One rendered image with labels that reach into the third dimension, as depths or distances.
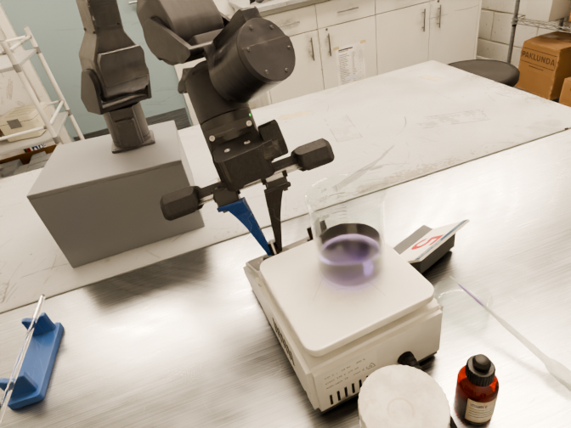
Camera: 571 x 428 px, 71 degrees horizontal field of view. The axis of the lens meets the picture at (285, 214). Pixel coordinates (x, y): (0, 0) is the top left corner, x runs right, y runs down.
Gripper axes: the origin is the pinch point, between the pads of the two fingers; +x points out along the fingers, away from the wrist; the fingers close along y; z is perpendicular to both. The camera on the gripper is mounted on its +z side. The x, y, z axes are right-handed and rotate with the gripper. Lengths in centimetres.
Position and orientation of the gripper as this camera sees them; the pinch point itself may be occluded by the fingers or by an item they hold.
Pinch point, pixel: (264, 223)
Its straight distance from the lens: 44.1
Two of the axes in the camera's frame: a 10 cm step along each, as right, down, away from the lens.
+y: 9.4, -3.4, 0.3
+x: 3.4, 9.3, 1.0
